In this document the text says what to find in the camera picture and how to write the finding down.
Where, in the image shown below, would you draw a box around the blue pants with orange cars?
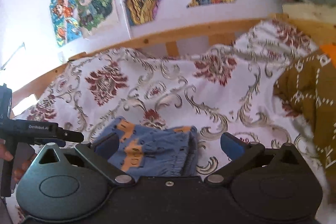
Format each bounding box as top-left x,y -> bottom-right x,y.
92,117 -> 198,180

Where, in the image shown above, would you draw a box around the person left hand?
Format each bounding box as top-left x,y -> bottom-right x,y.
1,139 -> 36,189

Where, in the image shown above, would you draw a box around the floral pink bedsheet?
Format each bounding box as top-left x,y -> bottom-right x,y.
20,20 -> 335,223

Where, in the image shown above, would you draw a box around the brown orange patterned pillow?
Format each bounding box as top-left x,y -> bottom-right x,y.
273,44 -> 336,169

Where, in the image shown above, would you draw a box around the wooden bed frame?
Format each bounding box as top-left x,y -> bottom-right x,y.
12,11 -> 335,110

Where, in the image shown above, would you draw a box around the blond chibi wall poster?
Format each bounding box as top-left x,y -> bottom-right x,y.
75,0 -> 118,39

